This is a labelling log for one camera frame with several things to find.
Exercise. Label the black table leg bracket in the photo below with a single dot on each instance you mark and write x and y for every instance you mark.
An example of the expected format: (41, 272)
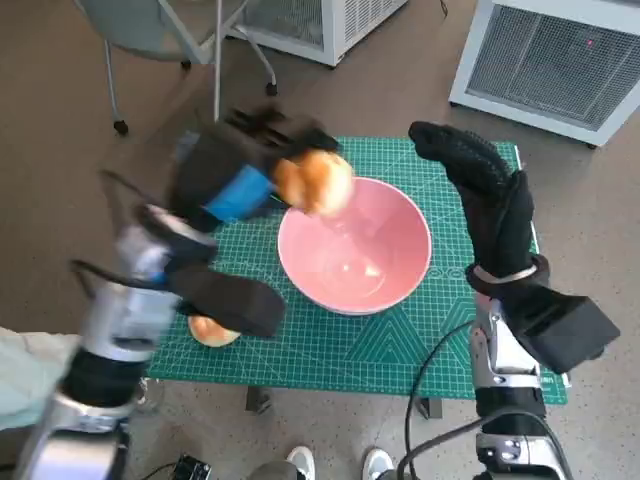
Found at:
(431, 407)
(258, 400)

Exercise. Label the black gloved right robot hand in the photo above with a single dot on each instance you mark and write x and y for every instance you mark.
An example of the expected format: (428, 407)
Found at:
(500, 220)

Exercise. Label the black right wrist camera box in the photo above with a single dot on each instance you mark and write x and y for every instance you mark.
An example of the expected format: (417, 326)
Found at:
(570, 335)

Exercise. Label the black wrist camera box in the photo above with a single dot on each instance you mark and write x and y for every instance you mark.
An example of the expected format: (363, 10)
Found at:
(230, 300)
(570, 335)

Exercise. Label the grey wheeled chair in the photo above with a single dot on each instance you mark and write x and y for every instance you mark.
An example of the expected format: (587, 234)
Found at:
(145, 25)

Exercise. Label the green cutting mat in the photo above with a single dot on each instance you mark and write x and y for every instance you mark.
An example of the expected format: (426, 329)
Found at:
(310, 355)

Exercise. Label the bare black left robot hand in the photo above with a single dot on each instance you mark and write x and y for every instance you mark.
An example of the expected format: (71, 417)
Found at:
(220, 170)

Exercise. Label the white metal pole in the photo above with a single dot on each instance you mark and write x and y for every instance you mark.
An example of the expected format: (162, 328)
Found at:
(220, 60)

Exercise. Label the tan toy bread roll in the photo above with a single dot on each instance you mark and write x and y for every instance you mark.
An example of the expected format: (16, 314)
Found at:
(315, 182)
(210, 332)

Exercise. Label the pink bowl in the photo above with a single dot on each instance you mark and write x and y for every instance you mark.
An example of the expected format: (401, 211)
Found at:
(350, 265)

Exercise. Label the white shoe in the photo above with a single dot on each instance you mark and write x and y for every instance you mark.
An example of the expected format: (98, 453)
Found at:
(301, 462)
(376, 462)

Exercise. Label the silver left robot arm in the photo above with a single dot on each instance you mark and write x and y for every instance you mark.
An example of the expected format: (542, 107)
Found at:
(115, 320)

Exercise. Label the person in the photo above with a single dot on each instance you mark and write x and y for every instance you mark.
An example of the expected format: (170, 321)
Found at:
(25, 370)

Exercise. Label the black electronic box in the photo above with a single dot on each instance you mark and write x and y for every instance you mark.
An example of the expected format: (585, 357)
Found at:
(192, 469)

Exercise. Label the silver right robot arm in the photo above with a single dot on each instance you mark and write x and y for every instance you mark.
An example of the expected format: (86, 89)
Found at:
(510, 400)

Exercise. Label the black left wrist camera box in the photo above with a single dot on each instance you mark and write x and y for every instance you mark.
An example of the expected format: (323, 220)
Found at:
(230, 300)

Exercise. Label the large white mesh cabinet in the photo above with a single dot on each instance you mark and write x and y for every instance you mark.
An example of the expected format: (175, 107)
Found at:
(545, 65)

